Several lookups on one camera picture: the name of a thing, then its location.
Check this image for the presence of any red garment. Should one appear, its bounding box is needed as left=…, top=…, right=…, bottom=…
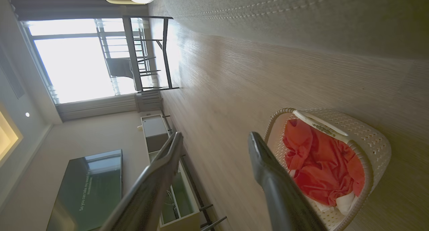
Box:
left=283, top=119, right=366, bottom=207

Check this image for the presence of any grey chair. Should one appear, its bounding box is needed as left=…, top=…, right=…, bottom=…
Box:
left=105, top=39, right=162, bottom=88

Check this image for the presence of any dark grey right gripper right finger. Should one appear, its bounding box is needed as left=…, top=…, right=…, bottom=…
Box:
left=248, top=131, right=327, bottom=231

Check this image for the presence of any large window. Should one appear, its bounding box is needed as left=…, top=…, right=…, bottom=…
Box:
left=21, top=18, right=148, bottom=105

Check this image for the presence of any grey curtain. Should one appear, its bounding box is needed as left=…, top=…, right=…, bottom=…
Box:
left=6, top=0, right=125, bottom=22
left=55, top=94, right=138, bottom=122

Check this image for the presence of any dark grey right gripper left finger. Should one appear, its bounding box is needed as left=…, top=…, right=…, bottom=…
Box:
left=101, top=132, right=184, bottom=231

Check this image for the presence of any white woven plastic laundry basket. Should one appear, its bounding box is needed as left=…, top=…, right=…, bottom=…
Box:
left=264, top=108, right=392, bottom=231

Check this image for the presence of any black metal frame table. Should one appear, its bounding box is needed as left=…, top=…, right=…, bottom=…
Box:
left=122, top=15, right=180, bottom=92

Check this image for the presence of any black flat screen television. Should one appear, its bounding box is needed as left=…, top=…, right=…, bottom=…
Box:
left=46, top=149, right=123, bottom=231

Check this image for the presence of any white low tv cabinet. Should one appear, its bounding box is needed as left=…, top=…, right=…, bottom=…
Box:
left=140, top=114, right=228, bottom=231

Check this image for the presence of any white garment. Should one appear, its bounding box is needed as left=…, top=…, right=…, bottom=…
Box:
left=290, top=170, right=356, bottom=215

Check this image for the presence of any white slatted radiator cover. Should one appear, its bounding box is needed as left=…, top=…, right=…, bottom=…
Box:
left=135, top=90, right=164, bottom=113

